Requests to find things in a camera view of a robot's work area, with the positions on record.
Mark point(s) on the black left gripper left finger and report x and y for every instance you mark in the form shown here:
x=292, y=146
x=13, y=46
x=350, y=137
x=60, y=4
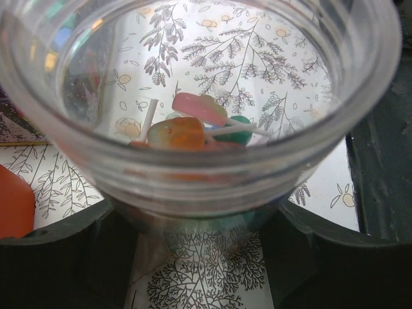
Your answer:
x=82, y=261

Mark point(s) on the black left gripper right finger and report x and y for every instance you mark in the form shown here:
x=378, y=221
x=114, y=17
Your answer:
x=314, y=263

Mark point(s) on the orange lollipop candy tin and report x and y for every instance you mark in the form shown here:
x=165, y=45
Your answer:
x=17, y=205

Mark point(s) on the clear glass jar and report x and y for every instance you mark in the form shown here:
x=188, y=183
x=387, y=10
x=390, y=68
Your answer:
x=194, y=118

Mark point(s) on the star candy tin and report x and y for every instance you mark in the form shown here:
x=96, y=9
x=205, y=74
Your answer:
x=16, y=129

